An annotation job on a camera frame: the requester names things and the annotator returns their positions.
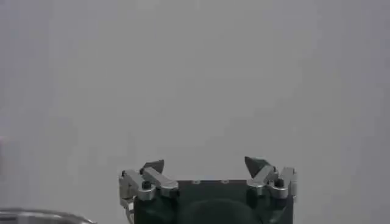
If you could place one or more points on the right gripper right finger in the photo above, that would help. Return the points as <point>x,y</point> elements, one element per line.
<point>268,179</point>

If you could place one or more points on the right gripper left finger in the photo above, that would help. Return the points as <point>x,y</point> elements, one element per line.
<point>152,179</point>

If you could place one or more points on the perforated steel steamer basket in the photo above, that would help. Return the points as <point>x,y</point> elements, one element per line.
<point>45,216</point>

